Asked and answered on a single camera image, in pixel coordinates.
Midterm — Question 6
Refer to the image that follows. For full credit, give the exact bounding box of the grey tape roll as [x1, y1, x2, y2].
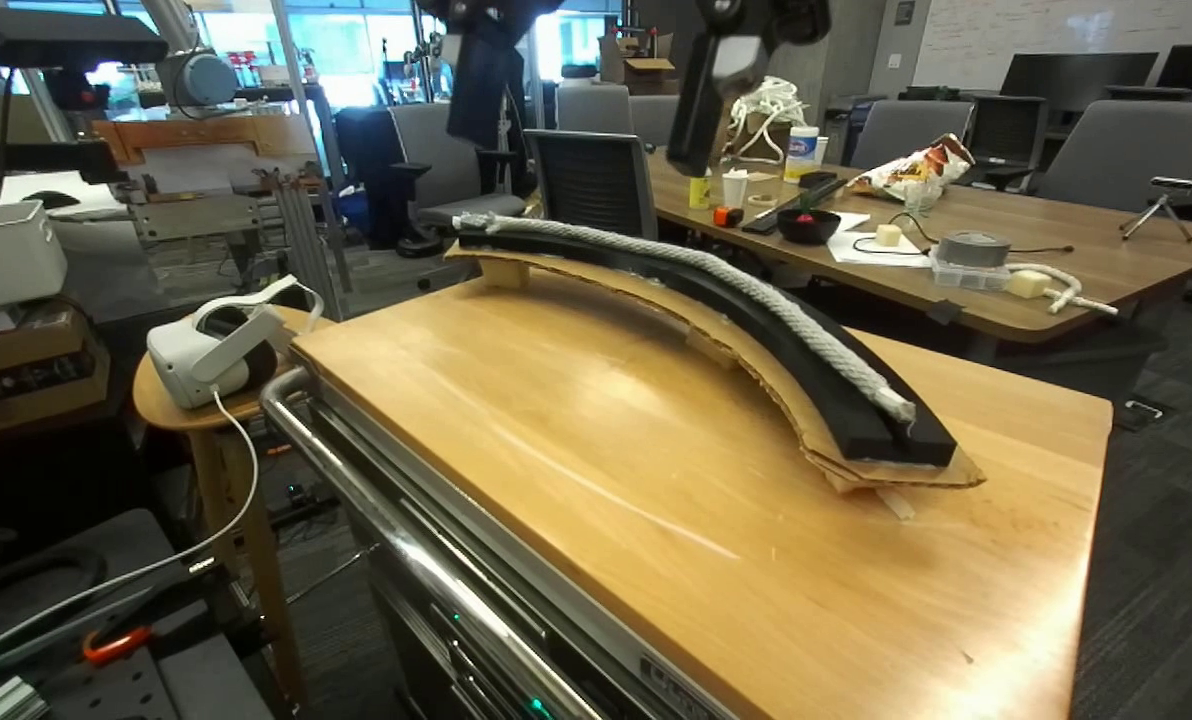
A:
[935, 233, 1011, 267]

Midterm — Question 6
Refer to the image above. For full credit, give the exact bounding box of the black curved foam track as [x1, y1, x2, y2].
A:
[452, 210, 957, 463]

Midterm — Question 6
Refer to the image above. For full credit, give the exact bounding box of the white paper sheet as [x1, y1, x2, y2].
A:
[827, 210, 933, 267]

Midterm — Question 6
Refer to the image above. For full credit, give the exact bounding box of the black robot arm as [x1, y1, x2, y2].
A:
[662, 0, 832, 174]

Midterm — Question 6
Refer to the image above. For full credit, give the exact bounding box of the white headset cable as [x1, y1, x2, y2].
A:
[0, 387, 266, 673]

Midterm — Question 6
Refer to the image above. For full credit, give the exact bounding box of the green glue bottle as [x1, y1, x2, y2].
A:
[684, 163, 717, 208]

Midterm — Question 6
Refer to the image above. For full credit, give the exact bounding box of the metal cart handle bar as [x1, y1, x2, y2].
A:
[260, 368, 599, 720]

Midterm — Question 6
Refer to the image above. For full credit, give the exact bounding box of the white box left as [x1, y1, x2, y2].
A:
[0, 198, 67, 307]

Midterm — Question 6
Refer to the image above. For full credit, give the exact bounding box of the round wooden stool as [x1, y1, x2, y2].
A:
[130, 337, 307, 716]

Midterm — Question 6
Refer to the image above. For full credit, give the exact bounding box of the small tripod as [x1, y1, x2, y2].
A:
[1117, 174, 1192, 244]

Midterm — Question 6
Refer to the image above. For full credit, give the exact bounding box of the white plastic cup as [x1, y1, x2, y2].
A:
[719, 168, 750, 208]

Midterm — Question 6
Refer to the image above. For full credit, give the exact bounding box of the dark mesh office chair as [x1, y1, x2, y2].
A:
[527, 128, 654, 235]

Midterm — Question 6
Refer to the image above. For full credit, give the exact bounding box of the snack chip bag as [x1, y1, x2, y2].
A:
[847, 130, 975, 208]

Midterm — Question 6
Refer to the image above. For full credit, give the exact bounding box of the coiled white rope pile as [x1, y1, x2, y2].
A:
[727, 72, 810, 168]

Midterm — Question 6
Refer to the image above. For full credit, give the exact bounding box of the white VR headset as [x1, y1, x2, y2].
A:
[146, 274, 322, 413]

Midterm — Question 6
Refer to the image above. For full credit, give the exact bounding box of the grey office chair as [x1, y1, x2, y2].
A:
[1036, 99, 1192, 210]

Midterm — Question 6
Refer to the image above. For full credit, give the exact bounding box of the orange clamp handle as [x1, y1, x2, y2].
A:
[79, 626, 152, 668]

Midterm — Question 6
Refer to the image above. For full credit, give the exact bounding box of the black bowl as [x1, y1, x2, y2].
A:
[777, 208, 840, 244]

